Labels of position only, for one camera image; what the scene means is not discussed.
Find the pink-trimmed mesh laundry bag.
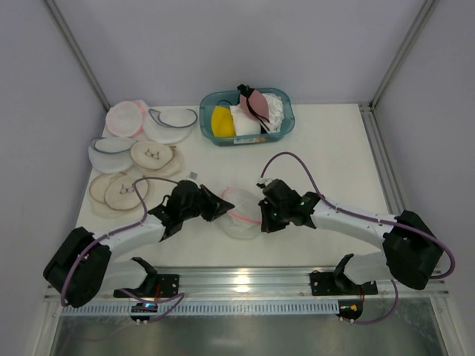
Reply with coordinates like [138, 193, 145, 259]
[218, 187, 262, 240]

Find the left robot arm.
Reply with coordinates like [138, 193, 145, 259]
[43, 179, 234, 308]

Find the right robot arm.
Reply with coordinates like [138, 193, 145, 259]
[257, 179, 443, 294]

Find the beige laundry bag upper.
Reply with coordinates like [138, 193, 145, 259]
[129, 141, 183, 178]

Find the beige laundry bag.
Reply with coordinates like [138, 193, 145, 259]
[129, 141, 183, 178]
[88, 173, 150, 218]

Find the yellow bra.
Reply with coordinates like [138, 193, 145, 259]
[211, 106, 235, 137]

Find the grey-trimmed open laundry bag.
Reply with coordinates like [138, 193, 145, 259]
[142, 108, 198, 145]

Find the beige laundry bag lower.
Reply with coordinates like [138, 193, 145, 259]
[88, 173, 150, 218]

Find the white lace bra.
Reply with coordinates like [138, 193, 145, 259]
[263, 93, 284, 133]

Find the pink and black bra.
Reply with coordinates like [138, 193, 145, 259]
[237, 84, 269, 122]

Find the grey-trimmed folded laundry bag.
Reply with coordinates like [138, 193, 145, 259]
[88, 137, 137, 174]

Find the pink-trimmed laundry bag stack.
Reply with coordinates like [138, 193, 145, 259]
[105, 100, 148, 138]

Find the teal plastic basket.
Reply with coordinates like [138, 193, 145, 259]
[199, 88, 295, 146]

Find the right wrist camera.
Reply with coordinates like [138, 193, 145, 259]
[256, 177, 273, 189]

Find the aluminium front rail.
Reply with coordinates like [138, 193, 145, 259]
[45, 266, 450, 302]

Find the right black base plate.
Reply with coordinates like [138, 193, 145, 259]
[309, 271, 379, 296]

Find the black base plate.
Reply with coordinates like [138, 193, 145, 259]
[309, 271, 379, 296]
[114, 274, 180, 299]

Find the slotted cable duct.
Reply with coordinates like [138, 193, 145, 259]
[62, 300, 339, 317]

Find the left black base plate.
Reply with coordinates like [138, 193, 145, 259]
[114, 274, 180, 299]

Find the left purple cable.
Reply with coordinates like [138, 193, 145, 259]
[59, 177, 186, 323]

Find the right aluminium side rail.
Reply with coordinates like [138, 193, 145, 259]
[358, 102, 407, 215]

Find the left aluminium corner post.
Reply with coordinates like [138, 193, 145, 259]
[42, 0, 111, 111]

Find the aluminium corner post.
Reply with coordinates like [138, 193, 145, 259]
[369, 0, 439, 111]
[42, 0, 111, 111]

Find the right aluminium corner post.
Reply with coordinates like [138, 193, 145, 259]
[369, 0, 439, 111]

